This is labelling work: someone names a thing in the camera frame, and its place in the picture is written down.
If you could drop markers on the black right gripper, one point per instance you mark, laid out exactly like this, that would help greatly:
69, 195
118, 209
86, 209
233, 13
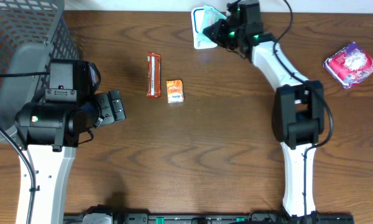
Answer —
217, 30

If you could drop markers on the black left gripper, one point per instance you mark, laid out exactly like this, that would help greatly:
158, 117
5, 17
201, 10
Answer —
112, 106

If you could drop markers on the red brown snack bar wrapper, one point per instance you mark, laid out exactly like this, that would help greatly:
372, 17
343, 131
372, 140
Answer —
154, 66

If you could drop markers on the orange tissue pack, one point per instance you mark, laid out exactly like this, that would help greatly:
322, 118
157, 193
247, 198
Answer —
175, 91

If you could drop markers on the purple red sanitary pad pack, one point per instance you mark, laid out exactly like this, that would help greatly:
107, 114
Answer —
350, 66

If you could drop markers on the teal green wipes packet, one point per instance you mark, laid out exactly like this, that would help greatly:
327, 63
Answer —
211, 15

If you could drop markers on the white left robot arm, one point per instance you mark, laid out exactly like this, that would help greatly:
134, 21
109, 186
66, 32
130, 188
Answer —
49, 132

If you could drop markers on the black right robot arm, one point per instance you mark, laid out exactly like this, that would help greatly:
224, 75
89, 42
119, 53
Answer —
298, 112

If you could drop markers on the white barcode scanner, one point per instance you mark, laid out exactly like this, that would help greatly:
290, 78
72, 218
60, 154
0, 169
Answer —
196, 20

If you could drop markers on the grey plastic mesh basket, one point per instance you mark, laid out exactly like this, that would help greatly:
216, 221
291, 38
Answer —
32, 33

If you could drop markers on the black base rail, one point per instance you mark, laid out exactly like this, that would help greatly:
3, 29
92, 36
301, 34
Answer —
104, 214

